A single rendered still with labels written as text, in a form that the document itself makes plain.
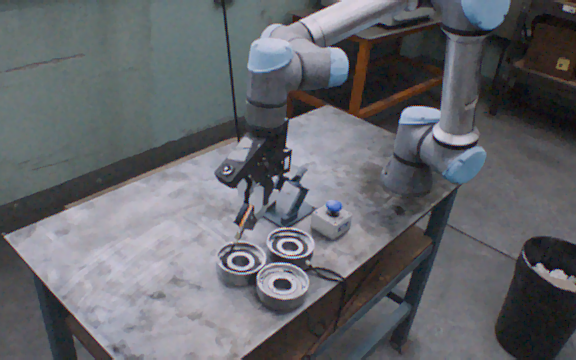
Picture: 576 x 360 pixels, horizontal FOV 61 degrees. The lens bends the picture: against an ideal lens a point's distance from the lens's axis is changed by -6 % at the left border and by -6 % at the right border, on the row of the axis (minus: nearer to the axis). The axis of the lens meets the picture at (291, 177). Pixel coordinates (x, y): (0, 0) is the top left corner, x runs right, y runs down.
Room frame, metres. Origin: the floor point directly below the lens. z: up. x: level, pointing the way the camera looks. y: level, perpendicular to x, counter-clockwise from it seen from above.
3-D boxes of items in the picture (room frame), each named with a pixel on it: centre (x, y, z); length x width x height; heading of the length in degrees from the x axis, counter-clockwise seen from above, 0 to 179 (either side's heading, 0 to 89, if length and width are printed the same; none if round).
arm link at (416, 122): (1.29, -0.34, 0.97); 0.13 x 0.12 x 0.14; 32
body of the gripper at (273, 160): (0.89, 0.06, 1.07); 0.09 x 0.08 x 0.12; 143
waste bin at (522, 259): (1.49, -1.07, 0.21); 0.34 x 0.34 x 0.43
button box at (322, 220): (1.03, -0.11, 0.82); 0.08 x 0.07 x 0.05; 143
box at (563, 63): (3.95, -1.96, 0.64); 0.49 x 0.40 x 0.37; 58
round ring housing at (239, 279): (0.83, 0.08, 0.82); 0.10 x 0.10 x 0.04
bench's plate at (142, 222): (1.13, 0.02, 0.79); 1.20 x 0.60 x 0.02; 143
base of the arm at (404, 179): (1.29, -0.33, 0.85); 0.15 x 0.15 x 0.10
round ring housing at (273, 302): (0.78, -0.01, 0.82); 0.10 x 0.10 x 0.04
